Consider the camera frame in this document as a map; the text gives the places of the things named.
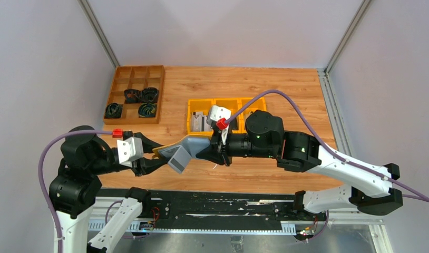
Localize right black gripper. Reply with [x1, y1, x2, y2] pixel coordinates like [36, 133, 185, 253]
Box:
[196, 125, 276, 167]

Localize yellow leather card holder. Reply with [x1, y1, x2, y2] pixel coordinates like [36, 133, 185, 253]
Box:
[153, 134, 211, 173]

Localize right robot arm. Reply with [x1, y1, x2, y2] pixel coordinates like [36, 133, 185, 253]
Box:
[196, 110, 403, 220]

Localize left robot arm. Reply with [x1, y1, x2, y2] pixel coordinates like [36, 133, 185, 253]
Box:
[46, 125, 169, 252]

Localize silver cards in bin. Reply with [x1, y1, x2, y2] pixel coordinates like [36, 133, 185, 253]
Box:
[190, 111, 210, 132]

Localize black cards in bin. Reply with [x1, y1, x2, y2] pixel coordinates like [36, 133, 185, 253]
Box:
[229, 116, 240, 132]

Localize tan cards in bin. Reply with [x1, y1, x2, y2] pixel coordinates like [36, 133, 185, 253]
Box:
[243, 110, 255, 122]

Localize black coiled band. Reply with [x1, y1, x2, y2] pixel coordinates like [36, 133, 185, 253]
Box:
[104, 103, 123, 119]
[123, 89, 141, 104]
[138, 103, 157, 118]
[139, 87, 159, 103]

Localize left yellow bin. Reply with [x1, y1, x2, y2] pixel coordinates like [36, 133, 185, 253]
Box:
[187, 99, 214, 136]

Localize yellow bin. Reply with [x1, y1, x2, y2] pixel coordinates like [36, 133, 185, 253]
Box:
[187, 99, 214, 136]
[239, 98, 267, 128]
[214, 99, 242, 133]

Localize middle yellow bin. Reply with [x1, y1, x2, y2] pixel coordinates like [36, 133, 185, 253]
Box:
[214, 99, 242, 133]

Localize right yellow bin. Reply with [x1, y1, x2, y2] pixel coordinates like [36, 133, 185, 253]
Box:
[239, 98, 267, 128]

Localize wooden compartment tray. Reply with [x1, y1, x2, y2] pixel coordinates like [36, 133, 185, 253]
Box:
[103, 65, 165, 125]

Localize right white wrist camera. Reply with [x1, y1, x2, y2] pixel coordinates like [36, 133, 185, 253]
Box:
[206, 105, 231, 145]

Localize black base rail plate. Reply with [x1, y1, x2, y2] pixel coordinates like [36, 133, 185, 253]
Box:
[95, 188, 328, 232]

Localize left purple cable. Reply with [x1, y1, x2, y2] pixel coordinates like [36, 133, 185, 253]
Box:
[37, 128, 124, 253]

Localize purple cable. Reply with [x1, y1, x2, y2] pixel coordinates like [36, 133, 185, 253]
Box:
[216, 90, 429, 241]
[37, 128, 124, 253]

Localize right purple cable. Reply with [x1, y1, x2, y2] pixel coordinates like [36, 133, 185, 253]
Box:
[216, 90, 429, 241]

